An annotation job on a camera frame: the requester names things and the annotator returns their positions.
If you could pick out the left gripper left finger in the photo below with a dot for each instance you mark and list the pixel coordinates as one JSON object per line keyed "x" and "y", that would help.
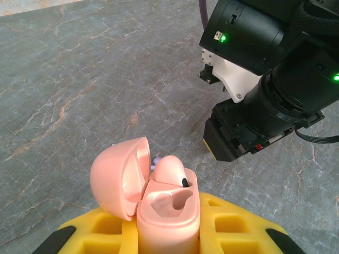
{"x": 100, "y": 232}

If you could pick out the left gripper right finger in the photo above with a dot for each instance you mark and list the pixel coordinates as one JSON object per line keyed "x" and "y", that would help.
{"x": 238, "y": 232}

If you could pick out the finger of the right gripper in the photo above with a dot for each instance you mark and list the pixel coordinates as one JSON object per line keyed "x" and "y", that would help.
{"x": 221, "y": 140}

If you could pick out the pink earbud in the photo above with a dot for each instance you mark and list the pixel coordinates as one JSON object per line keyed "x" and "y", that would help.
{"x": 169, "y": 169}

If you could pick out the purple earbud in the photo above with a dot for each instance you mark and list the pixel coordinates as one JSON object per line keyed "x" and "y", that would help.
{"x": 156, "y": 160}

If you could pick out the pink earbud charging case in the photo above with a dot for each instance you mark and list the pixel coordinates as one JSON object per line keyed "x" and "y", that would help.
{"x": 169, "y": 232}

